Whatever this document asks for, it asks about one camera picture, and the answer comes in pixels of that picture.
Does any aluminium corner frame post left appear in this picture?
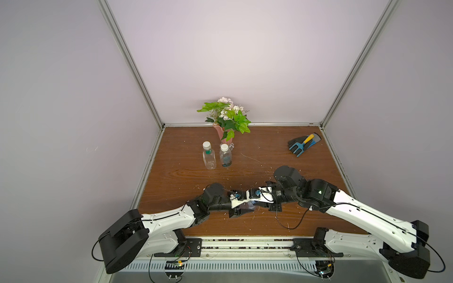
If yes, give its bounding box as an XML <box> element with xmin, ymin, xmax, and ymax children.
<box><xmin>97</xmin><ymin>0</ymin><xmax>165</xmax><ymax>132</ymax></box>

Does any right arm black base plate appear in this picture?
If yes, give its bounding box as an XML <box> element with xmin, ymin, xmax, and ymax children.
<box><xmin>290</xmin><ymin>238</ymin><xmax>344</xmax><ymax>258</ymax></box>

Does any pink vase with flowers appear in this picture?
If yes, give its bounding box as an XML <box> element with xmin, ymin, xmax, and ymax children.
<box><xmin>197</xmin><ymin>97</ymin><xmax>251</xmax><ymax>150</ymax></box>

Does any teal print clear bottle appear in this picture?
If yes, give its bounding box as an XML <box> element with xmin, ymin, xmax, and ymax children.
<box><xmin>219</xmin><ymin>149</ymin><xmax>232</xmax><ymax>167</ymax></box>

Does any aluminium corner frame post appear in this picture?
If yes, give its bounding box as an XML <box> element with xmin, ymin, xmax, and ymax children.
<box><xmin>320</xmin><ymin>0</ymin><xmax>400</xmax><ymax>130</ymax></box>
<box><xmin>97</xmin><ymin>0</ymin><xmax>165</xmax><ymax>132</ymax></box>

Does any blue yellow garden hand rake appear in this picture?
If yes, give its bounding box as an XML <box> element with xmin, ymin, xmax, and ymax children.
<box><xmin>288</xmin><ymin>134</ymin><xmax>315</xmax><ymax>157</ymax></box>

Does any aluminium corner frame post right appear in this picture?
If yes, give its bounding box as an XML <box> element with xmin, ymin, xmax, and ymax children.
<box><xmin>320</xmin><ymin>0</ymin><xmax>400</xmax><ymax>130</ymax></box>

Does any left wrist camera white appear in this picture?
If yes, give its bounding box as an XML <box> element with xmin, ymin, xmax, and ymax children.
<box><xmin>230</xmin><ymin>191</ymin><xmax>248</xmax><ymax>209</ymax></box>

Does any green label clear bottle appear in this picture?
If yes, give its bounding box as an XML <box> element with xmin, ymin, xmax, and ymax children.
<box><xmin>202</xmin><ymin>146</ymin><xmax>217</xmax><ymax>170</ymax></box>

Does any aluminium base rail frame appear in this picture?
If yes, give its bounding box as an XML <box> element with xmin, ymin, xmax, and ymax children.
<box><xmin>97</xmin><ymin>229</ymin><xmax>408</xmax><ymax>283</ymax></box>

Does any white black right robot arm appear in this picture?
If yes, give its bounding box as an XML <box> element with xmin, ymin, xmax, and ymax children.
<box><xmin>263</xmin><ymin>166</ymin><xmax>431</xmax><ymax>279</ymax></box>

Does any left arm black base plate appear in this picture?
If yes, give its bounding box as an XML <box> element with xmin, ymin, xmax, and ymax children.
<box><xmin>153</xmin><ymin>238</ymin><xmax>202</xmax><ymax>258</ymax></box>

